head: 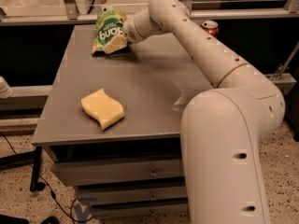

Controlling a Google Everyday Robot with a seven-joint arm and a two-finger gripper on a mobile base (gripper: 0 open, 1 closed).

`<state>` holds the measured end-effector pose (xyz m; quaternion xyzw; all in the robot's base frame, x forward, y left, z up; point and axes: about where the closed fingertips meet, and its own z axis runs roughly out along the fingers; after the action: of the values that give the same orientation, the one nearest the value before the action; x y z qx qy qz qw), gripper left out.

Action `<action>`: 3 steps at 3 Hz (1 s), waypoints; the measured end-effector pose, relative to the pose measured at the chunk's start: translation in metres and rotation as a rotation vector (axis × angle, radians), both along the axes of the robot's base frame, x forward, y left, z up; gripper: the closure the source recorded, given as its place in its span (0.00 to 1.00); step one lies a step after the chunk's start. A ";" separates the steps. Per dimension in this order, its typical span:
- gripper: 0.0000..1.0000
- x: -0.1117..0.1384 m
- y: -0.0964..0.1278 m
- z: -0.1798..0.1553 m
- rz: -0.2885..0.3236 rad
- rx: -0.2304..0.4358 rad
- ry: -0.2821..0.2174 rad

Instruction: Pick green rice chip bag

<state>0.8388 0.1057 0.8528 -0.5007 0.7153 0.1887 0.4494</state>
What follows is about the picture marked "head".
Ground black metal stand leg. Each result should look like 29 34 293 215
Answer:
0 147 46 192

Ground black floor cable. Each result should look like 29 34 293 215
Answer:
0 131 94 224

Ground yellow wavy sponge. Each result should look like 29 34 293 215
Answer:
81 89 124 131

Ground middle grey drawer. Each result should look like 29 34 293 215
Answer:
76 186 187 205

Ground red coca-cola can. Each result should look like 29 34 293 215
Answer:
201 20 219 37

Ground metal rail frame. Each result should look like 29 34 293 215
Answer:
0 0 299 26

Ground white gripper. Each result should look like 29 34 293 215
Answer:
103 8 156 54

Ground top grey drawer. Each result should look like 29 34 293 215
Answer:
51 155 184 186

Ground bottom grey drawer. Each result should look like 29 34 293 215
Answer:
91 199 188 219

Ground grey drawer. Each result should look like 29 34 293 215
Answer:
76 186 187 205
51 155 184 186
91 199 188 219

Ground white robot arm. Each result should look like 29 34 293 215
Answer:
123 0 285 224

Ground grey drawer cabinet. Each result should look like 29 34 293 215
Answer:
33 25 211 219

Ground green rice chip bag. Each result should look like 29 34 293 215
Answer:
92 8 127 54

